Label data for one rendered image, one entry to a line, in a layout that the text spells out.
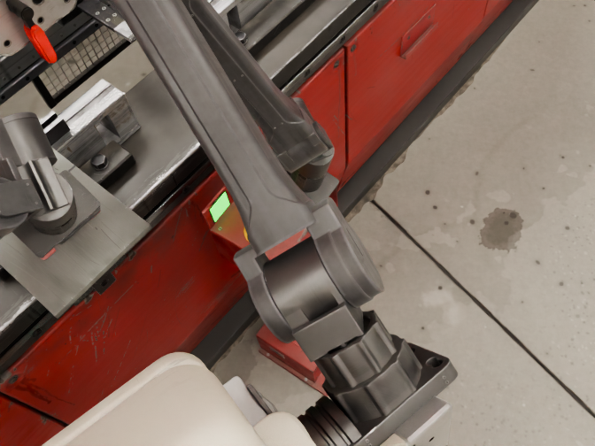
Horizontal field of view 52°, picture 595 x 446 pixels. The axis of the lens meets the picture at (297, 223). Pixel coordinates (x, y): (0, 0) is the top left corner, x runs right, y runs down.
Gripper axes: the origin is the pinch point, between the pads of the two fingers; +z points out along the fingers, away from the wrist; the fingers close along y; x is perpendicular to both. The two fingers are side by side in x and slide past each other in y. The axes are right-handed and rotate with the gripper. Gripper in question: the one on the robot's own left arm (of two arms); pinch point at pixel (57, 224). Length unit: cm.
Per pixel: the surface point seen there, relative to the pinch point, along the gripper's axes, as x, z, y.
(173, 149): 0.5, 17.9, -24.9
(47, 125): -15.6, 13.7, -11.0
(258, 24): -7, 18, -56
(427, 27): 18, 44, -107
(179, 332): 29, 60, -6
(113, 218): 4.4, 1.5, -6.3
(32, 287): 3.9, 1.8, 8.4
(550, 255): 95, 64, -101
